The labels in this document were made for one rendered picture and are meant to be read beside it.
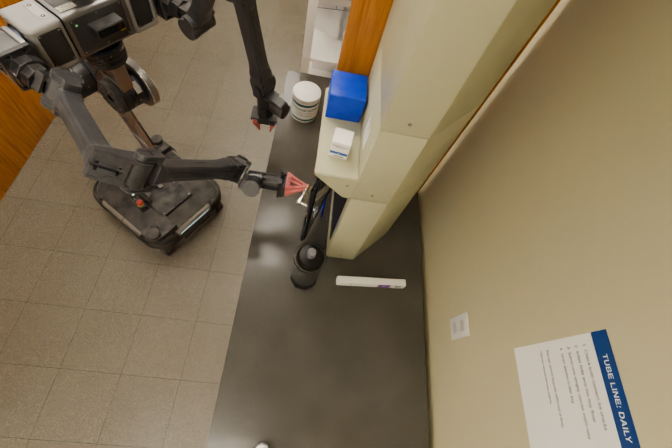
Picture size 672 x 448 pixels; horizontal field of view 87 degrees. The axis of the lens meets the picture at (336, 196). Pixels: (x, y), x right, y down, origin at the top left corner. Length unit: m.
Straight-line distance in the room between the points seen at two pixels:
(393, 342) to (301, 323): 0.34
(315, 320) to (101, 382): 1.38
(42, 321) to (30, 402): 0.39
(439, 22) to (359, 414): 1.17
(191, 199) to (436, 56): 1.93
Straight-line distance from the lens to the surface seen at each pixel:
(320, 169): 0.93
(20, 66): 1.31
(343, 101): 1.00
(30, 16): 1.40
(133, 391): 2.37
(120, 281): 2.52
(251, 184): 1.18
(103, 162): 0.96
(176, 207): 2.35
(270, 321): 1.36
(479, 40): 0.65
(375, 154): 0.84
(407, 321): 1.45
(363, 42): 1.09
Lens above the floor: 2.28
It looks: 59 degrees down
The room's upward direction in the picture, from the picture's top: 20 degrees clockwise
